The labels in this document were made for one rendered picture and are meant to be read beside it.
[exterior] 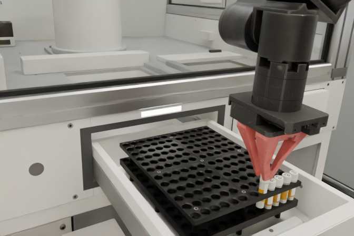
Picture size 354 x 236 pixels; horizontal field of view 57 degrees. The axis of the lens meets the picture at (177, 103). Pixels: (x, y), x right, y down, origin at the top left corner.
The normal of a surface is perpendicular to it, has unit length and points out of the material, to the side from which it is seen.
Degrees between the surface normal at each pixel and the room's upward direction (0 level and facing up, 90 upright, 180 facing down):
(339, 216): 0
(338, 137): 90
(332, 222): 0
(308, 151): 90
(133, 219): 90
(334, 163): 90
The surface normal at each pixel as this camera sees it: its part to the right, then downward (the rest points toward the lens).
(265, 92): -0.69, 0.20
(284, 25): -0.43, 0.28
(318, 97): 0.51, 0.29
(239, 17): -0.79, -0.35
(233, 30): -0.91, 0.25
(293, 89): 0.21, 0.33
